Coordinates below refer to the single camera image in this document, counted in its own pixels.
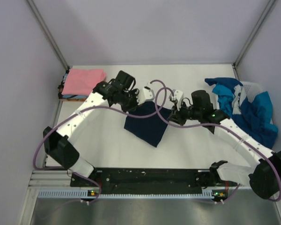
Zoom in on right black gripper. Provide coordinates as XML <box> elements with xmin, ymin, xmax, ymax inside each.
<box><xmin>168</xmin><ymin>99</ymin><xmax>202</xmax><ymax>126</ymax></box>

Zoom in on navy blue t shirt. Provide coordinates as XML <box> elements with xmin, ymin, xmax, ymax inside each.
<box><xmin>124</xmin><ymin>102</ymin><xmax>171</xmax><ymax>148</ymax></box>

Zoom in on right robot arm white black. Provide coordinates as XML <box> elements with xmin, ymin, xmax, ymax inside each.
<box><xmin>168</xmin><ymin>90</ymin><xmax>281</xmax><ymax>199</ymax></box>

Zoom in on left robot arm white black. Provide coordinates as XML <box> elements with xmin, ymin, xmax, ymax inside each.
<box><xmin>44</xmin><ymin>70</ymin><xmax>139</xmax><ymax>186</ymax></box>

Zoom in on stack of folded shirts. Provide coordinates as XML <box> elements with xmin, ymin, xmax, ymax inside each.
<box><xmin>57</xmin><ymin>68</ymin><xmax>107</xmax><ymax>103</ymax></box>

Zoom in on pink folded t shirt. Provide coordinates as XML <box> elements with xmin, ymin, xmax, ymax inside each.
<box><xmin>61</xmin><ymin>68</ymin><xmax>107</xmax><ymax>96</ymax></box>

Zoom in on blue white t shirt pile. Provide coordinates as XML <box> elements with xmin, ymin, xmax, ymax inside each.
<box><xmin>205</xmin><ymin>77</ymin><xmax>278</xmax><ymax>149</ymax></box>

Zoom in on white plastic laundry basket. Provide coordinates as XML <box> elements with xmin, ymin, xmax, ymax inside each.
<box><xmin>232</xmin><ymin>82</ymin><xmax>273</xmax><ymax>124</ymax></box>

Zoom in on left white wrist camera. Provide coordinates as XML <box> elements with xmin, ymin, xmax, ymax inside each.
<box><xmin>137</xmin><ymin>82</ymin><xmax>155</xmax><ymax>105</ymax></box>

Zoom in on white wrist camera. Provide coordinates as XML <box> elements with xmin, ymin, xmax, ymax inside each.
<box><xmin>169</xmin><ymin>90</ymin><xmax>184</xmax><ymax>104</ymax></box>
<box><xmin>137</xmin><ymin>82</ymin><xmax>155</xmax><ymax>105</ymax></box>

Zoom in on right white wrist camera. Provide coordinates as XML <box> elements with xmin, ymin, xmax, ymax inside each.
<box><xmin>169</xmin><ymin>90</ymin><xmax>184</xmax><ymax>104</ymax></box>

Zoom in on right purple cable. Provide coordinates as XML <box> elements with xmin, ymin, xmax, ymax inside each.
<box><xmin>155</xmin><ymin>88</ymin><xmax>281</xmax><ymax>203</ymax></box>

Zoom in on purple cable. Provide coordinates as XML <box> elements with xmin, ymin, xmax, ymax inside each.
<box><xmin>155</xmin><ymin>88</ymin><xmax>281</xmax><ymax>203</ymax></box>
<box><xmin>34</xmin><ymin>79</ymin><xmax>176</xmax><ymax>203</ymax></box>

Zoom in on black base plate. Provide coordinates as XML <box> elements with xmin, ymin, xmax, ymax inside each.
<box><xmin>70</xmin><ymin>167</ymin><xmax>228</xmax><ymax>195</ymax></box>

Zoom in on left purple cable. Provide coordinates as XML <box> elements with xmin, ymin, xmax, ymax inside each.
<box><xmin>34</xmin><ymin>79</ymin><xmax>176</xmax><ymax>203</ymax></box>

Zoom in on aluminium frame rail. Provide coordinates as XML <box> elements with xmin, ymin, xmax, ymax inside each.
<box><xmin>28</xmin><ymin>170</ymin><xmax>72</xmax><ymax>189</ymax></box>

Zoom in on grey slotted cable duct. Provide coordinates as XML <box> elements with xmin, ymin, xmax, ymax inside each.
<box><xmin>37</xmin><ymin>188</ymin><xmax>214</xmax><ymax>199</ymax></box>

